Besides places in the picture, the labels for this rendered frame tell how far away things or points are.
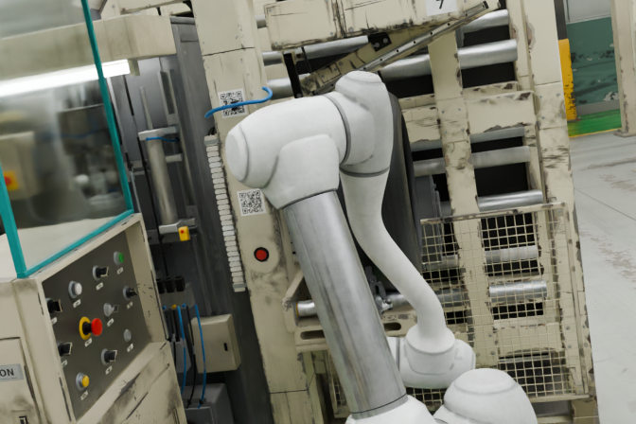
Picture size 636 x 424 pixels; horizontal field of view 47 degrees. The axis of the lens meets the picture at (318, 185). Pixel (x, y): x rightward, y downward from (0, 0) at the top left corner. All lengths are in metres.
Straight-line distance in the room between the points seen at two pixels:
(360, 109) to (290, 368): 1.16
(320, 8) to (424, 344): 1.14
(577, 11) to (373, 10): 9.85
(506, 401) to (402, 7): 1.32
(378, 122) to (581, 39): 10.70
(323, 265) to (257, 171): 0.19
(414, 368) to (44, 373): 0.77
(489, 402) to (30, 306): 0.91
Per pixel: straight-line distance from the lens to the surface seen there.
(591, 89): 12.05
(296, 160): 1.22
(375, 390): 1.24
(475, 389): 1.33
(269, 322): 2.23
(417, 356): 1.59
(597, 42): 12.06
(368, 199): 1.40
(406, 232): 1.91
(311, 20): 2.30
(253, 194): 2.12
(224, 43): 2.09
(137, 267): 2.08
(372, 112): 1.31
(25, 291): 1.60
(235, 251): 2.20
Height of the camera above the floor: 1.61
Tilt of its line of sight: 10 degrees down
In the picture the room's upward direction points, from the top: 10 degrees counter-clockwise
